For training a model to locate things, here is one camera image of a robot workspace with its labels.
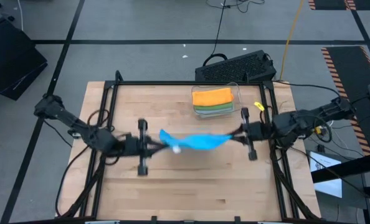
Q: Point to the black equipment case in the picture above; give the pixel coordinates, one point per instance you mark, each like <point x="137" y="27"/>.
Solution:
<point x="10" y="59"/>

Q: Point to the turquoise microfiber towel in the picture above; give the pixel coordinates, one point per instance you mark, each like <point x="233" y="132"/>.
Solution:
<point x="200" y="141"/>

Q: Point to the black aluminium table frame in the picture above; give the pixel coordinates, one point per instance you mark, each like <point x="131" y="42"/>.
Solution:
<point x="172" y="83"/>

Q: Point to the black metal beam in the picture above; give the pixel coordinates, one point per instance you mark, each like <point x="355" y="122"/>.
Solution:
<point x="344" y="169"/>

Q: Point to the clear plastic bin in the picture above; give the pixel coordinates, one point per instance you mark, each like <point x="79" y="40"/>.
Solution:
<point x="238" y="93"/>

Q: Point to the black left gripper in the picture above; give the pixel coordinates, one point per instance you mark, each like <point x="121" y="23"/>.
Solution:
<point x="132" y="146"/>

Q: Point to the white paper sheet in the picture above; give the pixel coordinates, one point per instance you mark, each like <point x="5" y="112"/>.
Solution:
<point x="325" y="186"/>

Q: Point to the orange microfiber towel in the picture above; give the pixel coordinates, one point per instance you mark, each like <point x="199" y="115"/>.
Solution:
<point x="212" y="97"/>

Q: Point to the bright green microfiber towel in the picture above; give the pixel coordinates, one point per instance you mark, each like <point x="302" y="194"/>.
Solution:
<point x="214" y="107"/>

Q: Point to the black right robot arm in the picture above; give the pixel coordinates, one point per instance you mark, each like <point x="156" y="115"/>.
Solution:
<point x="309" y="119"/>

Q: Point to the black hazard-striped floor mat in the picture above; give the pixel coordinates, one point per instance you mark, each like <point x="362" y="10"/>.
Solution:
<point x="328" y="3"/>
<point x="347" y="77"/>

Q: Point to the black perforated computer case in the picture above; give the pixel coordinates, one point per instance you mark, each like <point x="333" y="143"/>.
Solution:
<point x="235" y="67"/>

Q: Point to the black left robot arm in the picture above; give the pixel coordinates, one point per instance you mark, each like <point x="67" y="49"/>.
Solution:
<point x="85" y="132"/>

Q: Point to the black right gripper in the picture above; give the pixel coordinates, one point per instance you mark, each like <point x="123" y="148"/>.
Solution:
<point x="258" y="131"/>

